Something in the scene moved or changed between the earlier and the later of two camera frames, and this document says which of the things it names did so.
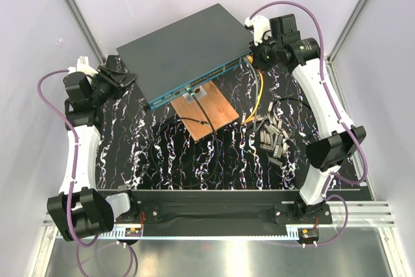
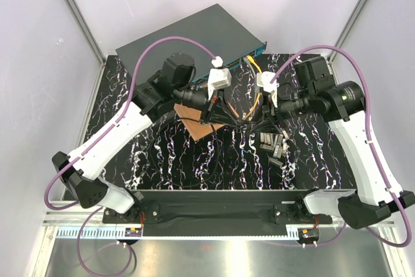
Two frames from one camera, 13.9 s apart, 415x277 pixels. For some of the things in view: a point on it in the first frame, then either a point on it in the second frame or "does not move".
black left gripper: [119, 80] to [218, 110]
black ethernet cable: [190, 91] does not move
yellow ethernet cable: [255, 117] to [250, 60]
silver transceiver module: [275, 161] does not move
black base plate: [222, 213] does not move
